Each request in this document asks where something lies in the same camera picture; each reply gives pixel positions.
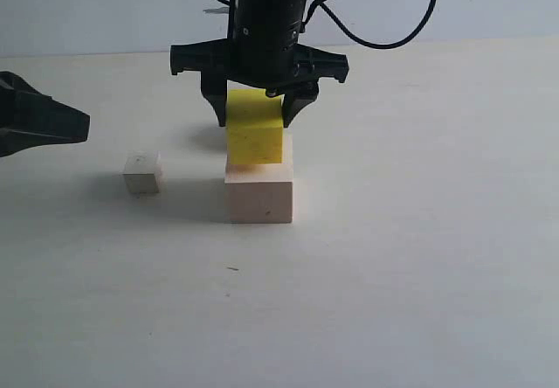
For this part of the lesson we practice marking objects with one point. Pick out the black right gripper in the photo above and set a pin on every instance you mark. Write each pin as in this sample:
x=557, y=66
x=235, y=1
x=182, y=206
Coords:
x=262, y=51

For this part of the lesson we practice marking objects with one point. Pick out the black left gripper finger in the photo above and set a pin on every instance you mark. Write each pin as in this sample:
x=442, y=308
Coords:
x=11, y=145
x=28, y=116

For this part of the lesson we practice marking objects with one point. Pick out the yellow cube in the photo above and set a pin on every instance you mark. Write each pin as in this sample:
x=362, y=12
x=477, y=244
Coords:
x=254, y=127

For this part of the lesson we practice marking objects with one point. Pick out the large wooden cube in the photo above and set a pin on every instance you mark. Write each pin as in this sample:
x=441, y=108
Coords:
x=261, y=193

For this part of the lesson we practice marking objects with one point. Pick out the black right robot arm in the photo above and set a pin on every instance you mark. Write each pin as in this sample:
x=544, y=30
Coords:
x=260, y=50

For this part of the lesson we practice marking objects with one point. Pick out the small white wooden cube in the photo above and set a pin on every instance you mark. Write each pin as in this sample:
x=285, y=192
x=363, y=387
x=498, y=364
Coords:
x=142, y=173

